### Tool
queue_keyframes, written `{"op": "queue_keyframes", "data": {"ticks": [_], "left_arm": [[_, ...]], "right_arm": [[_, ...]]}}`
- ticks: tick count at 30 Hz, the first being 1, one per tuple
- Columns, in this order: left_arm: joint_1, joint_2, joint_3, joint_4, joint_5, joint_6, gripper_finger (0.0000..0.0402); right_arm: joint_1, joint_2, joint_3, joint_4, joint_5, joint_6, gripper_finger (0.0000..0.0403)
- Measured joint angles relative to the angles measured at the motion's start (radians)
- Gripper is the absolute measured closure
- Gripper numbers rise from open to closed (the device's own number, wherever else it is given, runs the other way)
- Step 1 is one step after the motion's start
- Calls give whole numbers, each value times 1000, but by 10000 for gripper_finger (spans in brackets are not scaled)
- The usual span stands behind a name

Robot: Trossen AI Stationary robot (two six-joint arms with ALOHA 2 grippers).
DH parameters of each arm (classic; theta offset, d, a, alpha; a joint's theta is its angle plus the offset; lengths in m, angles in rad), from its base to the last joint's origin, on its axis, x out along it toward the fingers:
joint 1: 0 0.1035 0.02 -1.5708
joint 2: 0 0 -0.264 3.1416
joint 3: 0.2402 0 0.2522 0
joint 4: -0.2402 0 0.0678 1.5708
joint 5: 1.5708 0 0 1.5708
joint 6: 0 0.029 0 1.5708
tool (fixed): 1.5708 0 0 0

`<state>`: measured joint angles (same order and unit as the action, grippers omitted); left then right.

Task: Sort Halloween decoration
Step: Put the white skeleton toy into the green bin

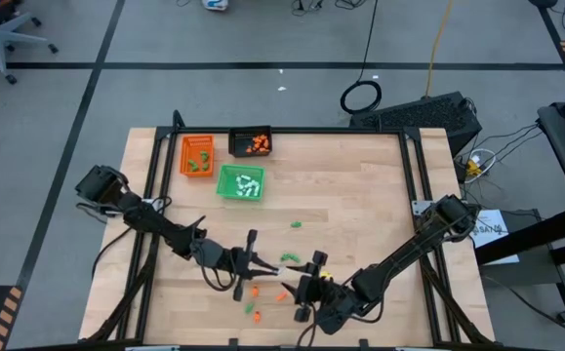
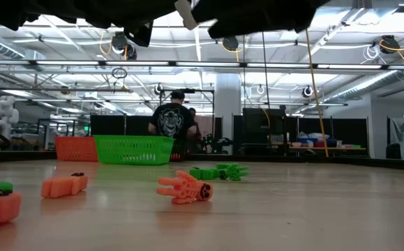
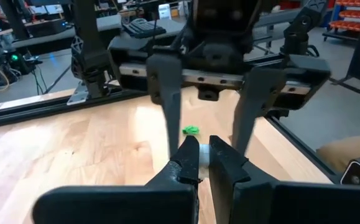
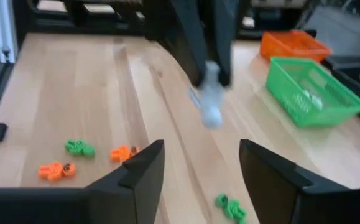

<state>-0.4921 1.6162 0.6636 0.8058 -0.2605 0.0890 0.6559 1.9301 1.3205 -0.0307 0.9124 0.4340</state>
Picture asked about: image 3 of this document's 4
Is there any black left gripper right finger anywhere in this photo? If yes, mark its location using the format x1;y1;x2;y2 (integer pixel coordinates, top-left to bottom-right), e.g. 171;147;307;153
208;135;360;224

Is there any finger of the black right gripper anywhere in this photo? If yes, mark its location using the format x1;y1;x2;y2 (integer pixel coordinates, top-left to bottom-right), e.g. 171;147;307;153
146;54;183;157
231;67;288;156

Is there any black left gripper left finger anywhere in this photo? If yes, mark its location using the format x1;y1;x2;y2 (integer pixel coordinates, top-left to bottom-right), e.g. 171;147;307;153
32;135;200;224

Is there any small green toy figure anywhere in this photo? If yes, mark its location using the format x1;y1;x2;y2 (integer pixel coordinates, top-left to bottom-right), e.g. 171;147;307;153
182;125;200;136

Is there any small white toy figure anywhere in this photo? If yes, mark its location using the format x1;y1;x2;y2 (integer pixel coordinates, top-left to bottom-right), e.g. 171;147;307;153
198;143;211;180

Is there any black computer keyboard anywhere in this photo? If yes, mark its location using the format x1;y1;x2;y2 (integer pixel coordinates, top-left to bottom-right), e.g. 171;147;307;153
122;17;167;40

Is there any white carton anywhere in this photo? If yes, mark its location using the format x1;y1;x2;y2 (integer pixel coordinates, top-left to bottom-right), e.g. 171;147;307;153
157;3;172;21

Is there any tan rounded object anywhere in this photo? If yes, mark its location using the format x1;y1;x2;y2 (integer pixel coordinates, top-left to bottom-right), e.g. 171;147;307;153
315;133;360;174

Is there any rack with orange bins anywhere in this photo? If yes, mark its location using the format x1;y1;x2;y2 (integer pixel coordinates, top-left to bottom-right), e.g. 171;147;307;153
322;0;360;42

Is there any computer with green lights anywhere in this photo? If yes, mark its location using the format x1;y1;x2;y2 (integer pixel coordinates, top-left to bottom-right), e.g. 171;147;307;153
7;51;36;75

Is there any black jointed frame post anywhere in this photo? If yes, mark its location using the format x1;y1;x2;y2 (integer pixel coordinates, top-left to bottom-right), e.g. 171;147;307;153
279;0;328;59

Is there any grey metal bracket plate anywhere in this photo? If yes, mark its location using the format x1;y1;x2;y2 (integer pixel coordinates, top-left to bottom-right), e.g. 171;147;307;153
67;81;90;106

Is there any black aluminium table frame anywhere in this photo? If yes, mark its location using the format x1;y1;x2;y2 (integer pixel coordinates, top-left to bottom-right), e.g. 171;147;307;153
0;52;344;184

